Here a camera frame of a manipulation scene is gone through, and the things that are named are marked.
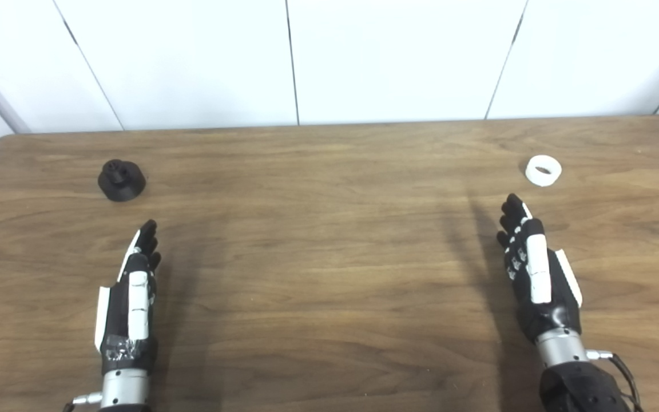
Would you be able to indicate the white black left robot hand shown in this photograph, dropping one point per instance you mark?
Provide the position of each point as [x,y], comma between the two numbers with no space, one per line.
[116,320]

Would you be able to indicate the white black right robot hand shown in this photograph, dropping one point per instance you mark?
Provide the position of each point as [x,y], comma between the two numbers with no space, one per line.
[555,312]

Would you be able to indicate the round black part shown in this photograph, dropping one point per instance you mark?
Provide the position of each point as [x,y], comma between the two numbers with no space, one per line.
[122,180]

